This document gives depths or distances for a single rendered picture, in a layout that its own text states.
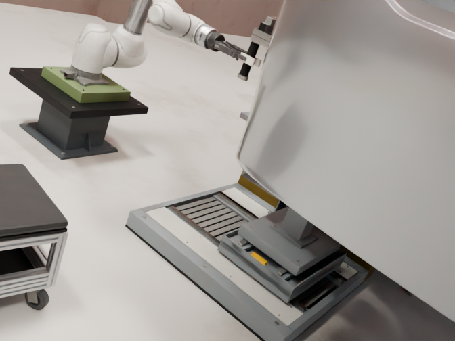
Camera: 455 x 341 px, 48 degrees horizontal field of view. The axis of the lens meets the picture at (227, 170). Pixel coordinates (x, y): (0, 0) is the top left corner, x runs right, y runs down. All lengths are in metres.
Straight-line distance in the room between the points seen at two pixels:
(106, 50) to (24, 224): 1.33
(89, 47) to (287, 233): 1.29
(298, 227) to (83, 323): 0.91
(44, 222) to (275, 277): 0.90
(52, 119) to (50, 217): 1.25
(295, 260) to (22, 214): 1.02
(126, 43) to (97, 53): 0.17
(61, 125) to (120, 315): 1.21
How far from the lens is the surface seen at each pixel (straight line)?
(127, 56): 2.72
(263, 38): 1.96
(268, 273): 2.00
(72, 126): 2.64
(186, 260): 2.03
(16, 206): 1.57
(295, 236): 2.13
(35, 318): 1.73
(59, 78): 2.64
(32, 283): 1.65
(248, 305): 1.92
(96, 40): 2.60
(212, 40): 2.08
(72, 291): 1.84
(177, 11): 2.06
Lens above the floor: 1.19
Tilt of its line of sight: 23 degrees down
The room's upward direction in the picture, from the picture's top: 21 degrees clockwise
